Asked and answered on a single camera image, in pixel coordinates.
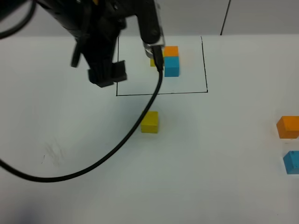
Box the yellow template block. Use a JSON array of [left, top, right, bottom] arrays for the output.
[[150, 59, 156, 67]]

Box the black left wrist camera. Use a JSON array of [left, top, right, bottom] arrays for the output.
[[135, 0, 165, 59]]

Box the blue template block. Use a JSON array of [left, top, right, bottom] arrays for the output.
[[164, 56, 180, 77]]

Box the orange template block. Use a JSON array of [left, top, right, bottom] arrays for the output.
[[164, 46, 179, 57]]

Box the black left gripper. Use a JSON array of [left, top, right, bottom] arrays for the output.
[[71, 0, 128, 88]]

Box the black left camera cable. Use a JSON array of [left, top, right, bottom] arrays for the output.
[[0, 45, 164, 183]]

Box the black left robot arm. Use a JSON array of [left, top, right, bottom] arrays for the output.
[[38, 0, 127, 88]]

